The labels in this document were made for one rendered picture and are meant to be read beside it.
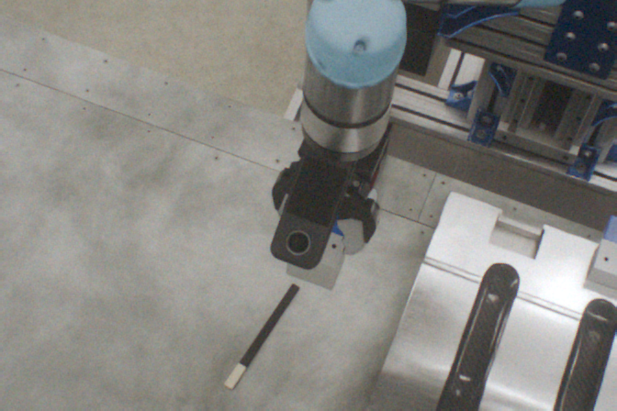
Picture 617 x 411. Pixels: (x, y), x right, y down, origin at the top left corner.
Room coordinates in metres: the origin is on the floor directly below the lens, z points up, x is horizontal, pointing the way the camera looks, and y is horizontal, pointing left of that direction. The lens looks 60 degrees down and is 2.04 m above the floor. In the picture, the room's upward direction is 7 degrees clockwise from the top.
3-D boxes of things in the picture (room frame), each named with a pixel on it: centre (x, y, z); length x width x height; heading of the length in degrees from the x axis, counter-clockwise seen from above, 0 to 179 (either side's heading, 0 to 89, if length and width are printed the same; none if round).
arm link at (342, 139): (0.57, -0.02, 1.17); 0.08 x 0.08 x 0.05
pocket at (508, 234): (0.62, -0.22, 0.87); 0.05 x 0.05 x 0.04; 74
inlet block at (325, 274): (0.59, -0.03, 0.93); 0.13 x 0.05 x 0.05; 165
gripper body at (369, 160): (0.58, -0.02, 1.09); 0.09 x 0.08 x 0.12; 164
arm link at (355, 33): (0.58, -0.02, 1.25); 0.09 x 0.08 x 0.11; 5
